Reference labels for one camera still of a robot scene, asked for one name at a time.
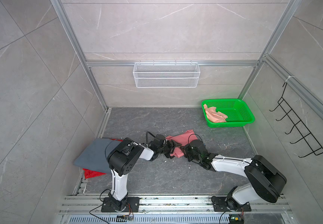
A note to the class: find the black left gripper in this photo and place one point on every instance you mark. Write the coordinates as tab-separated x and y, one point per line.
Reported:
172	145

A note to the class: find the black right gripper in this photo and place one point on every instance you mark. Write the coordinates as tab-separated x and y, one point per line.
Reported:
185	150

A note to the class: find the pink-red t-shirt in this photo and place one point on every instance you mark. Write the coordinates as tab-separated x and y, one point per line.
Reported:
183	139

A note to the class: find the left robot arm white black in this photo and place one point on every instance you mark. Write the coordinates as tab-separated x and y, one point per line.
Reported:
123	158

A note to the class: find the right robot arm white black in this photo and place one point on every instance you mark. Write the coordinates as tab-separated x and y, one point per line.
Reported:
265	181

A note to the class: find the light peach t-shirt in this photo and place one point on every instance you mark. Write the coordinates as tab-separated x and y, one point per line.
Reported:
213	115

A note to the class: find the green plastic laundry basket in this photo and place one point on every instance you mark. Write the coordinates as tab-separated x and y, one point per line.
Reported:
238	112

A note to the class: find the folded grey t-shirt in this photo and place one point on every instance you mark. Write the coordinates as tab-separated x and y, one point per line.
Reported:
94	155

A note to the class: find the folded red t-shirt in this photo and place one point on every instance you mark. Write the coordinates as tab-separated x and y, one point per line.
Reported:
92	173

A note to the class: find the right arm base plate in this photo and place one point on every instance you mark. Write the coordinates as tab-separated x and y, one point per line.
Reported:
222	204

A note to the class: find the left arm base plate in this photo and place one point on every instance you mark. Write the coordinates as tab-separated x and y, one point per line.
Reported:
125	205

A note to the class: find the white wire mesh shelf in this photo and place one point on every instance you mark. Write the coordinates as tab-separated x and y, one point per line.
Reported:
166	75

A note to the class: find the aluminium mounting rail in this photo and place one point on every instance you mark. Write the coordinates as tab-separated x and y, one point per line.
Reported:
162	204

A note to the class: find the black wire hook rack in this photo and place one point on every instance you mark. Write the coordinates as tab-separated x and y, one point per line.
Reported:
305	135

